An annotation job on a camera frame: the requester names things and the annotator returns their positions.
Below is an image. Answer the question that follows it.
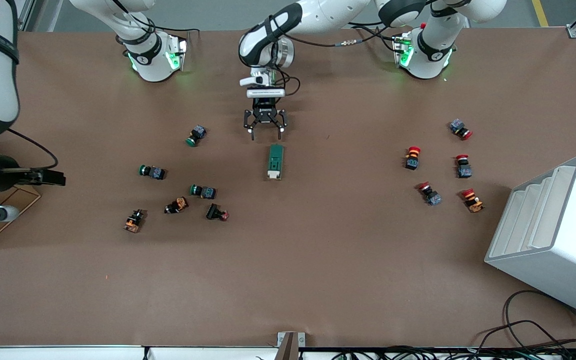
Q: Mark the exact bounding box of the green load switch white handle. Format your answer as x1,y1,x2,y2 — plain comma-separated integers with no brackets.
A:
267,144,285,181

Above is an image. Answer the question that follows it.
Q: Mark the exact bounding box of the green mushroom push button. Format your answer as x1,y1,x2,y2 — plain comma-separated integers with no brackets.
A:
190,183,217,200
138,164,167,181
185,125,207,148

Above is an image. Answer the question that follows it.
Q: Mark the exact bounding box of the black button red contact block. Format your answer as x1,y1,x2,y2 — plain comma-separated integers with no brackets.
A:
205,202,230,222

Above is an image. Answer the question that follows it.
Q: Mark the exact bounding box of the black button orange contact block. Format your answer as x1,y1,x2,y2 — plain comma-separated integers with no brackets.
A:
123,209,146,234
164,196,189,215

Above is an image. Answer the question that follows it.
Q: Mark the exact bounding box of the red button orange collar dark block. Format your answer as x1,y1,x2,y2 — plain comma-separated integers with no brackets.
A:
404,146,422,171

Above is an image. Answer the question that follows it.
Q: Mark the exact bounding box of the brown paper table cover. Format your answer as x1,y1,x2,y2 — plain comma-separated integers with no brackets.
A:
0,26,576,348

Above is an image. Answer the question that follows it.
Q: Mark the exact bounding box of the red mushroom button blue block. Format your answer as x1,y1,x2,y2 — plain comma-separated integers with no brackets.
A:
449,118,473,141
455,154,473,179
416,181,443,207

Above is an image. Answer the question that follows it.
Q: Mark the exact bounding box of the white stepped organizer bin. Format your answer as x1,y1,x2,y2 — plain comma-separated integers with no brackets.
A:
484,154,576,322

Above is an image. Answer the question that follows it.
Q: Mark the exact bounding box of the black right arm wrist cable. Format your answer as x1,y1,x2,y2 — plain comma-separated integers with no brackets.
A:
7,127,60,172

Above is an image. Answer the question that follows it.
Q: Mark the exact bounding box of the black arm wrist cable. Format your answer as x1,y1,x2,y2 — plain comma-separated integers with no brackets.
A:
268,25,409,98
7,127,60,172

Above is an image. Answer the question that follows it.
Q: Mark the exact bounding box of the black left arm wrist cable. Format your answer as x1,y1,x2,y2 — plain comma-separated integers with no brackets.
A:
268,25,409,98

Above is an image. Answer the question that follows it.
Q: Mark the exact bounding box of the black right arm base cable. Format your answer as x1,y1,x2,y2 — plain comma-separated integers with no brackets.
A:
118,0,201,36

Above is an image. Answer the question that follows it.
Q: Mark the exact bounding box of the black arm base cable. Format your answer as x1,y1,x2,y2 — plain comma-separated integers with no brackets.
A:
350,22,404,51
118,0,201,36

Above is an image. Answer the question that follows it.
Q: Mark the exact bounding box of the black left arm base cable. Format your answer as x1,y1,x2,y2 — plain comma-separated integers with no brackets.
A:
350,22,404,51

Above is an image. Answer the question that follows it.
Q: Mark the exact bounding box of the white table edge rail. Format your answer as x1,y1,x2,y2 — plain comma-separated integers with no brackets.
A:
0,345,279,360

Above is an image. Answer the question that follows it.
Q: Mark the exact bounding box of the grey metal bracket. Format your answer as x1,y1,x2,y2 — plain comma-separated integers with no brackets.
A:
277,331,306,360

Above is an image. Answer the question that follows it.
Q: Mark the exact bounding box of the black looped cable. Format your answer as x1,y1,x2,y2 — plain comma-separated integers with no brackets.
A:
503,290,576,351

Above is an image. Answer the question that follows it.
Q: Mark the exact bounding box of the black cable bundle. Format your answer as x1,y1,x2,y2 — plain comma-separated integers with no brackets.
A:
333,320,576,360

